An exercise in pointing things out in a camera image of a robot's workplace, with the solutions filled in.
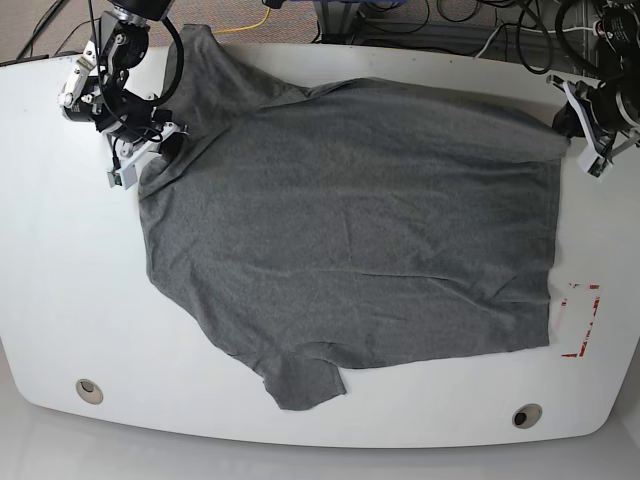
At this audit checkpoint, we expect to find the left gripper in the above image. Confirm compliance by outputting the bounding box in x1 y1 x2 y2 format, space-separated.
552 83 630 136

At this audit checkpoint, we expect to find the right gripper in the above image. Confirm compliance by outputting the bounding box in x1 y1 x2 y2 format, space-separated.
102 107 185 158

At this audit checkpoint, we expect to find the grey t-shirt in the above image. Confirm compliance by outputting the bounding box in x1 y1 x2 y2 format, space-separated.
138 25 569 411

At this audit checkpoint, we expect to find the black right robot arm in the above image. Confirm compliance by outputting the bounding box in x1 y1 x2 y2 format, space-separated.
58 1 185 145

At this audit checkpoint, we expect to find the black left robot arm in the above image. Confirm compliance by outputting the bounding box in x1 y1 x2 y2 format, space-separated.
554 1 639 133

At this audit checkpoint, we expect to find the red tape rectangle marking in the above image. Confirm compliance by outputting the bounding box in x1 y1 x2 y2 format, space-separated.
554 283 602 359

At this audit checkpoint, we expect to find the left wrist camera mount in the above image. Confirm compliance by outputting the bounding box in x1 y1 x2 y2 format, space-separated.
546 75 639 180

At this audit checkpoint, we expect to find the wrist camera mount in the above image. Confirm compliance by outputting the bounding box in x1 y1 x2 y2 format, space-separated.
546 75 639 180
106 102 187 189

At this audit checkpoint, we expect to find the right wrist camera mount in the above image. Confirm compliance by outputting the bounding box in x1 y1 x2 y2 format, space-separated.
106 102 187 189

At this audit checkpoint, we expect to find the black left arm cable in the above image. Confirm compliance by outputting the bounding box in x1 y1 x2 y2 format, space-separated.
514 0 606 91

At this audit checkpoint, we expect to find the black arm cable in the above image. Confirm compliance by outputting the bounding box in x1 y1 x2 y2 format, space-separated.
514 0 606 91
154 17 185 109

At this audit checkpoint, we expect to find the white cable on floor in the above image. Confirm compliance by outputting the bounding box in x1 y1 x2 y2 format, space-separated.
474 24 511 59

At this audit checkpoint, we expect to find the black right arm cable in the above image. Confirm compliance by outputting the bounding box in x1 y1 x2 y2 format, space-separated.
154 17 185 109

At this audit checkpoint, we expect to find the yellow cable on floor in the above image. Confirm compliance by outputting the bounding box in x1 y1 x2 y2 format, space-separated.
214 5 274 35

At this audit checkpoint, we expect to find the left table cable grommet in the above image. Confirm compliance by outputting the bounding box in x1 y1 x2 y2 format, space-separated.
75 379 104 405

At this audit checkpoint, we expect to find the table cable grommet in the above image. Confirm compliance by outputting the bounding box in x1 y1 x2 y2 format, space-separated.
75 379 104 405
512 404 543 429

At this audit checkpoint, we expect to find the right table cable grommet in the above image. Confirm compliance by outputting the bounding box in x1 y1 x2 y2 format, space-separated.
512 404 543 429

